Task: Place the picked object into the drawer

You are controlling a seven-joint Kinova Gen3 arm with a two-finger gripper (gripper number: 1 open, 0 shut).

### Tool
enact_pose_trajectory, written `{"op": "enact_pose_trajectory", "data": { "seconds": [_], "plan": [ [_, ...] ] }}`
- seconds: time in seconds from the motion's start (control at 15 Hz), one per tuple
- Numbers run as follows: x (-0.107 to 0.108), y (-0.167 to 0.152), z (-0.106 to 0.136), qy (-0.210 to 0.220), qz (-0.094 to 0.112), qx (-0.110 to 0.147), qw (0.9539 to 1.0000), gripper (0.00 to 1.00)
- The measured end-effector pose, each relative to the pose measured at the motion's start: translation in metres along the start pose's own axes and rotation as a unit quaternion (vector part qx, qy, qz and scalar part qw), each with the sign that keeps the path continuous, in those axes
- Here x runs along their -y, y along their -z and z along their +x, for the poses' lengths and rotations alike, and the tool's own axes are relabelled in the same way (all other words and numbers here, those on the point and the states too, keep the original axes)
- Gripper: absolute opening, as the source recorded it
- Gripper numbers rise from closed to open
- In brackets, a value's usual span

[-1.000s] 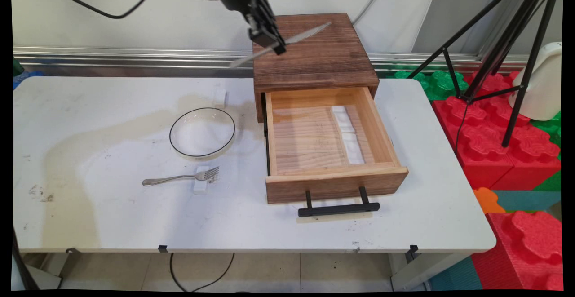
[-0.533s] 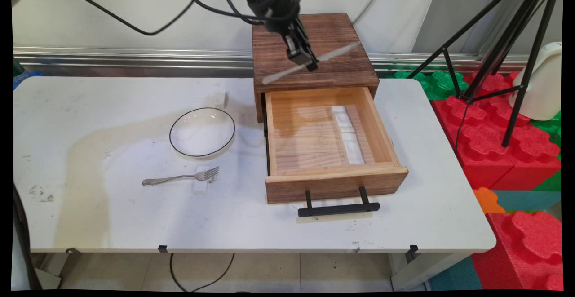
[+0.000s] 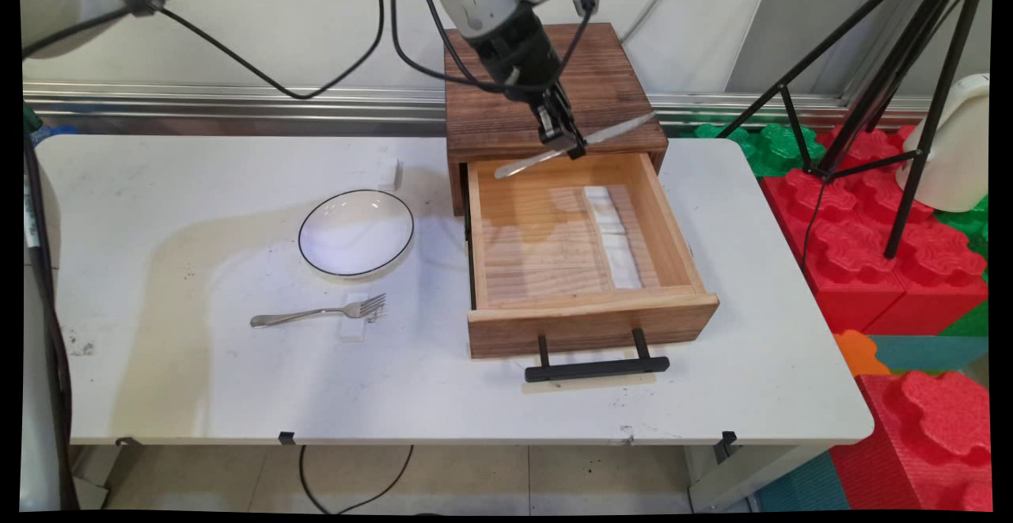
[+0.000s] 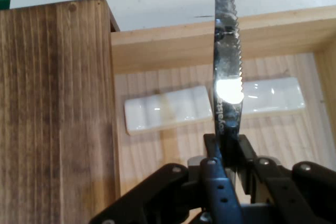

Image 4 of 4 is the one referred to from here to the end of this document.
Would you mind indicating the serrated steel table knife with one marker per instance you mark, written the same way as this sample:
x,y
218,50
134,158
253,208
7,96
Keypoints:
x,y
228,51

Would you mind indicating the white grooved ceramic rest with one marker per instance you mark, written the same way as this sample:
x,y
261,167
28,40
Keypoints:
x,y
183,108
275,98

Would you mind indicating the light wooden drawer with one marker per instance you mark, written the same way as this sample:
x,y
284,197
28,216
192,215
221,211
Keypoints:
x,y
170,45

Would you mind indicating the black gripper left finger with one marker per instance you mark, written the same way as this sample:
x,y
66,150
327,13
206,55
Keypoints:
x,y
220,197

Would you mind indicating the dark brown wooden cabinet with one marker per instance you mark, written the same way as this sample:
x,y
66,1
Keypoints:
x,y
52,103

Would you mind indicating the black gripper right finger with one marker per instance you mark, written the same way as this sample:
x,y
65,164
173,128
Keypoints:
x,y
288,192

